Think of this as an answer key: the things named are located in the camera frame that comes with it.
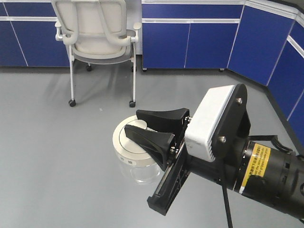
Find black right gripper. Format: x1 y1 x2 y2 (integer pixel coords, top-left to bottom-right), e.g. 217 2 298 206
124 107 251 216

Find glass jar with beige lid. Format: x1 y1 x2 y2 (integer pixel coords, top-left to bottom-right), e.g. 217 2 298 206
112 115 163 185

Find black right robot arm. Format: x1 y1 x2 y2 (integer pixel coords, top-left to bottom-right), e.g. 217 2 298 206
124 108 304 224

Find white mesh office chair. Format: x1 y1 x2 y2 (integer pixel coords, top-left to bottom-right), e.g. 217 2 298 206
51 0 142 108

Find blue lab cabinets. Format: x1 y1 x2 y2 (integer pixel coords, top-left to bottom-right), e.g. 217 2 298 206
0 0 304 142

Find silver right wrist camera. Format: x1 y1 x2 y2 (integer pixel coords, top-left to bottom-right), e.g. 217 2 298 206
185 85 236 162

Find black cable bundle at wrist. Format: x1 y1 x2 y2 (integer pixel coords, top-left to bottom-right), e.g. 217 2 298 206
247 134 295 154

